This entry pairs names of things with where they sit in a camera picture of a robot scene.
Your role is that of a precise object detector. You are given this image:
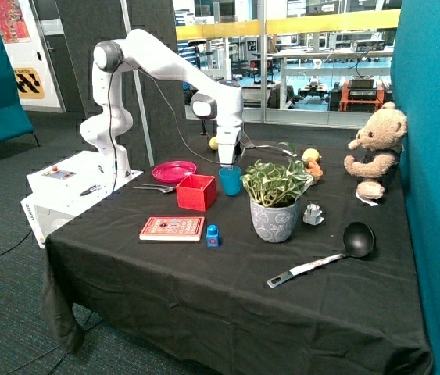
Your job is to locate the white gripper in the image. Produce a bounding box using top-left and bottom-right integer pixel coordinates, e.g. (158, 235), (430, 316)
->
(216, 126), (242, 170)

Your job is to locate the blue plastic cup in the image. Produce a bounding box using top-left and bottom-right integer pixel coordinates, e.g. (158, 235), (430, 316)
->
(219, 166), (241, 196)

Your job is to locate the silver spoon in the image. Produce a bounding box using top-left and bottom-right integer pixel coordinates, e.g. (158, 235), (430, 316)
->
(134, 185), (176, 194)

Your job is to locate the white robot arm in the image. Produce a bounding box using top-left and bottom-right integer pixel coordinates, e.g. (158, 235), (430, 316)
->
(80, 29), (244, 177)

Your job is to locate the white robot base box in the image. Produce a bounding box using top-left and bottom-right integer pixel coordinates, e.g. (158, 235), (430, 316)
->
(21, 151), (142, 248)

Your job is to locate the yellow tennis ball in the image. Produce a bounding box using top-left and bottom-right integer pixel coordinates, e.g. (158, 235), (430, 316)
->
(209, 137), (218, 151)

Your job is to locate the black slotted spatula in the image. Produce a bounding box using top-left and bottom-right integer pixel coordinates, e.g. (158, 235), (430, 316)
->
(240, 132), (298, 157)

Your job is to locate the red open box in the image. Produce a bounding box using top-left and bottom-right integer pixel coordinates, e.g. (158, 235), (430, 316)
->
(176, 174), (216, 212)

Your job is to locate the green potted plant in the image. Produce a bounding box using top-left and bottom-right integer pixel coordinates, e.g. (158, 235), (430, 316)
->
(240, 156), (317, 208)

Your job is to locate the pink plastic plate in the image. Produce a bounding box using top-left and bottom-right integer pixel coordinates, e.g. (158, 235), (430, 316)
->
(152, 160), (197, 184)

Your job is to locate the blue toy block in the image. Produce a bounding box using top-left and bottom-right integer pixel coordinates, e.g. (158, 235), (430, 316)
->
(206, 224), (220, 248)

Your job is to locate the silver fork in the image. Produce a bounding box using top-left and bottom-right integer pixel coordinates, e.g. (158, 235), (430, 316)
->
(140, 183), (176, 190)

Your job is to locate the red book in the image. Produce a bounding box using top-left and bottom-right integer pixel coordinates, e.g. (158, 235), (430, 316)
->
(139, 216), (205, 241)

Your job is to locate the grey patterned flower pot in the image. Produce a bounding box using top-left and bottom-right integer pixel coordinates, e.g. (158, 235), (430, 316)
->
(250, 199), (301, 243)

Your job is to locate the yellow lemon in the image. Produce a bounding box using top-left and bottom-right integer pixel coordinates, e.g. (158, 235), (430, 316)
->
(301, 148), (320, 162)

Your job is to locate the orange toy carrot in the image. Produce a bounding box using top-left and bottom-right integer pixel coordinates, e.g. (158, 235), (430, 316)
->
(304, 157), (324, 185)

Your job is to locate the black tablecloth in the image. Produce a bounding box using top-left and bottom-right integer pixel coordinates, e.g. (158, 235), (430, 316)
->
(41, 143), (434, 374)

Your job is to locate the white power adapter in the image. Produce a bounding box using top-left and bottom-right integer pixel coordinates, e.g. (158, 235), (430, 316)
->
(303, 203), (324, 226)

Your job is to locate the white lab table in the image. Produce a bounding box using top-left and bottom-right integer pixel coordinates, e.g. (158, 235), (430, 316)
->
(267, 46), (393, 113)

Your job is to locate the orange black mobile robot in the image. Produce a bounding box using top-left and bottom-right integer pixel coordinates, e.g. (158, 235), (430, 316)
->
(338, 76), (385, 113)

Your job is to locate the black ladle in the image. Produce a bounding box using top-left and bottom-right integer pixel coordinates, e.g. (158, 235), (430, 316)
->
(267, 222), (375, 288)

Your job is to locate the beige teddy bear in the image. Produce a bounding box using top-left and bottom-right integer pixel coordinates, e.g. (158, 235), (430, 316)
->
(344, 102), (408, 206)

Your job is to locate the yellow black sign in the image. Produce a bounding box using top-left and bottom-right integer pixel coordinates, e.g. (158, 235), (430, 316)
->
(13, 67), (45, 100)

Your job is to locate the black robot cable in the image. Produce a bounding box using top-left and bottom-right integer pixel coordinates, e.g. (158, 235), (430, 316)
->
(79, 62), (223, 197)

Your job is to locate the teal partition wall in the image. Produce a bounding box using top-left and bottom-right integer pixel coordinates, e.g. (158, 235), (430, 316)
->
(391, 1), (440, 374)

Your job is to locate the red wall poster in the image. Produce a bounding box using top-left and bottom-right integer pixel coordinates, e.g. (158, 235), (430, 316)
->
(0, 0), (31, 44)

